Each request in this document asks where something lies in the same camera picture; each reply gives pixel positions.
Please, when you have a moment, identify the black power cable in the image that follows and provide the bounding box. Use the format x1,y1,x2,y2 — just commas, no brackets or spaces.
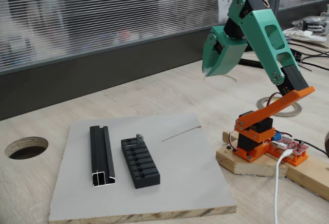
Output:
294,138,329,158

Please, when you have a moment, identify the light wooden plank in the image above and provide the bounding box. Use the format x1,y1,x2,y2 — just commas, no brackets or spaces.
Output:
222,130,329,201

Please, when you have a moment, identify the thin black cable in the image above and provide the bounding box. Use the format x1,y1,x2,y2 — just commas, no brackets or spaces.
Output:
289,41,329,55
300,53,329,70

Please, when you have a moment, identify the cardboard sheet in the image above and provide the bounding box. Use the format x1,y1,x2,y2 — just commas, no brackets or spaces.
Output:
289,36,329,47

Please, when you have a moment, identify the plastic bag with black part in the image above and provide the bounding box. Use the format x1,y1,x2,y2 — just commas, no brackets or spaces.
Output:
291,15,329,35

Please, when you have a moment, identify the white foam sheet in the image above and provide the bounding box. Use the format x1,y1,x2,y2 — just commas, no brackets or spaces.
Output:
282,28,327,43

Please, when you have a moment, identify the black slotted holder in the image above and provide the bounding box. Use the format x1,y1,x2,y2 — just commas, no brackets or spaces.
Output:
120,137,161,190

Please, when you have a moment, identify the grey plywood board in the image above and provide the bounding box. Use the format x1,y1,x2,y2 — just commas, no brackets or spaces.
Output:
48,113,237,222

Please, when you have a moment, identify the angled wooden block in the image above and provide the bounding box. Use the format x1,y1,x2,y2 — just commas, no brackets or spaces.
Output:
215,144,289,178

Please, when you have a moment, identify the printed paper sheet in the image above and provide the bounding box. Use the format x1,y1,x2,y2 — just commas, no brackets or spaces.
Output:
215,0,272,24

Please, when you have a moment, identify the black aluminium profile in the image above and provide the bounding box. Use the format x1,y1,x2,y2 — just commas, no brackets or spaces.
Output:
89,125,117,188

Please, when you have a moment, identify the red controller board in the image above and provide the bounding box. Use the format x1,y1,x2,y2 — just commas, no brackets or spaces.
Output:
268,130,309,157

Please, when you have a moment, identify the short black bar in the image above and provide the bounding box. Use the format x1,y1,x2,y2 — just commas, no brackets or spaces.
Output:
239,58,265,69

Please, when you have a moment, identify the tape roll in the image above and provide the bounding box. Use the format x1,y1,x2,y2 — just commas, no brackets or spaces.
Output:
256,96,303,118

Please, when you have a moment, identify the white USB cable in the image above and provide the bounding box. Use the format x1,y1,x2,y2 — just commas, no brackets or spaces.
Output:
272,148,293,224

